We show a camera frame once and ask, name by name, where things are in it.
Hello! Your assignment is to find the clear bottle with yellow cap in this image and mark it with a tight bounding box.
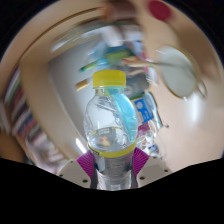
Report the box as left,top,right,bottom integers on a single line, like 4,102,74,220
83,69,139,192

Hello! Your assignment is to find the grey shaker bottle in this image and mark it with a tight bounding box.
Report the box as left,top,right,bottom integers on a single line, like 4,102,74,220
124,69,153,101

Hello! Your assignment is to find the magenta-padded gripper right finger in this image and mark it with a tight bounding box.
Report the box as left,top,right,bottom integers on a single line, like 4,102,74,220
129,147,173,189

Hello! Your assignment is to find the flat round red coaster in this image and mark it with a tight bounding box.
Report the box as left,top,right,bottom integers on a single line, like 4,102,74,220
148,0,173,22

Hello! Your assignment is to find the blue and white carton box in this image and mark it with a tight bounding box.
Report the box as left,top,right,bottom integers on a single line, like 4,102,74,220
134,97,155,125

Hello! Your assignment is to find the brown mug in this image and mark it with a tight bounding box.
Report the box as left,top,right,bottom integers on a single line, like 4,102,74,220
101,1,138,21

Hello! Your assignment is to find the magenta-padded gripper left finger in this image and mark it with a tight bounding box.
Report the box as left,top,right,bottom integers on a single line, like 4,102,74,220
57,150,99,190

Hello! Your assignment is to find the white mug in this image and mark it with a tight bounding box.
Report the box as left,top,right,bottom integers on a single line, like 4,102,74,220
155,44,208,100

